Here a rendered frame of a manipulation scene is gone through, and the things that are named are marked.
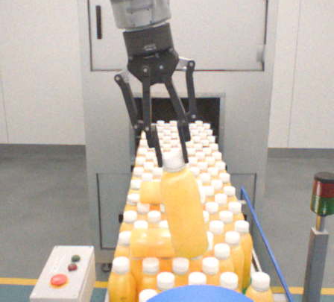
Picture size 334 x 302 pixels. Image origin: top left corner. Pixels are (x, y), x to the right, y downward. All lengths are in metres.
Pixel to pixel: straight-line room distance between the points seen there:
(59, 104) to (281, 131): 2.69
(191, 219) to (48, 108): 4.45
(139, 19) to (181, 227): 0.36
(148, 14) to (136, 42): 0.05
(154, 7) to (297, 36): 4.30
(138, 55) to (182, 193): 0.25
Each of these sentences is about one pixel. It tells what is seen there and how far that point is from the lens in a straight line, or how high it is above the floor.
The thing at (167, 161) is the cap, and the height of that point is 1.41.
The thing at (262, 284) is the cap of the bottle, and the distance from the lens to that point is 0.96.
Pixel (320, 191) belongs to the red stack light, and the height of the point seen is 1.23.
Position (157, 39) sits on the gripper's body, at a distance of 0.62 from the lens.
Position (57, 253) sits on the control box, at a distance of 1.06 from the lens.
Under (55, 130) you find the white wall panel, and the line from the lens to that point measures 5.15.
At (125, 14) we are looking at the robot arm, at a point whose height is 1.66.
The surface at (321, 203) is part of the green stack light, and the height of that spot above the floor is 1.19.
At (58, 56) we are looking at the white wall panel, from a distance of 4.96.
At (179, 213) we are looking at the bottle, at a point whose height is 1.32.
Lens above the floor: 1.65
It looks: 17 degrees down
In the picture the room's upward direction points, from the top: straight up
